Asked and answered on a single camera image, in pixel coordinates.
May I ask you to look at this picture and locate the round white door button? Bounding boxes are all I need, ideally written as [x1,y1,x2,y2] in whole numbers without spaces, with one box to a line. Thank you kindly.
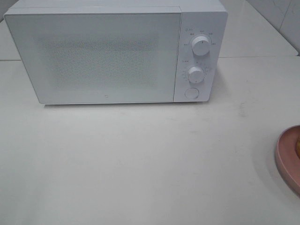
[185,88,199,99]

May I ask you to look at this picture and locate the white microwave oven body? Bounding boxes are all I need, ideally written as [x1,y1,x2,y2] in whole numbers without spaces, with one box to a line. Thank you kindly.
[4,0,228,104]

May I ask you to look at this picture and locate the lower white timer knob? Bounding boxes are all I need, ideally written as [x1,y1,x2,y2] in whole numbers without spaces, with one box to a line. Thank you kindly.
[187,67,204,84]

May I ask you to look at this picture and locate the pink round plate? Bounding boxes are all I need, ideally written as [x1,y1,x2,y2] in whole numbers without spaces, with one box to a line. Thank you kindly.
[275,125,300,195]

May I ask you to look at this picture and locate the burger with lettuce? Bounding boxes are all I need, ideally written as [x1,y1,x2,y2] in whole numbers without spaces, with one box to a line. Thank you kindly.
[295,138,300,158]

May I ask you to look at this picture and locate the upper white power knob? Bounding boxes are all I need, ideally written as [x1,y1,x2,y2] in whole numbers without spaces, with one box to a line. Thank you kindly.
[191,34,211,56]

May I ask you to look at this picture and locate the white microwave door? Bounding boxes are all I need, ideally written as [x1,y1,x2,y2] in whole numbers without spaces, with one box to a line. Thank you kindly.
[6,13,180,104]

